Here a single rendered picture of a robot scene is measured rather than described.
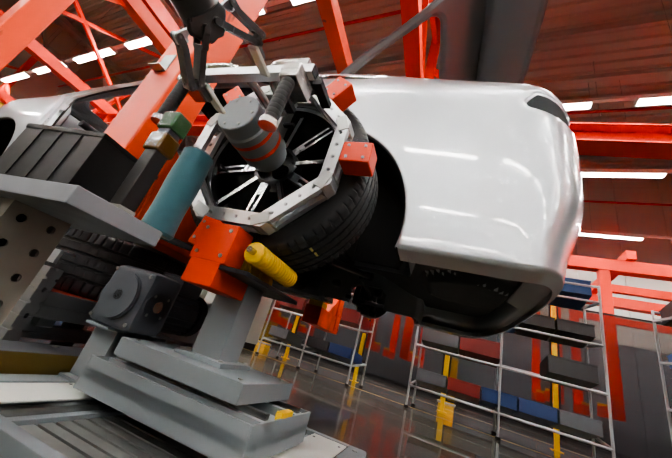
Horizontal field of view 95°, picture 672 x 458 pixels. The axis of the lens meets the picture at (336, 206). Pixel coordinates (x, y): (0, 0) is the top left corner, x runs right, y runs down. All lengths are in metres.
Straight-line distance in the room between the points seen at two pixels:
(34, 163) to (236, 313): 0.57
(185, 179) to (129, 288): 0.38
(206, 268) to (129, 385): 0.31
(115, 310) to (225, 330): 0.32
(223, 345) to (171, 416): 0.20
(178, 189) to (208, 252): 0.18
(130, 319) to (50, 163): 0.53
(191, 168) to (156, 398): 0.56
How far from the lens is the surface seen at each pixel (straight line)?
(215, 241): 0.89
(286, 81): 0.81
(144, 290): 1.09
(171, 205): 0.90
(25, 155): 0.78
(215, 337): 1.00
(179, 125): 0.67
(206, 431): 0.83
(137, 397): 0.95
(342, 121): 0.97
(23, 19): 3.32
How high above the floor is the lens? 0.34
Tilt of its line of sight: 25 degrees up
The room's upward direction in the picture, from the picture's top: 17 degrees clockwise
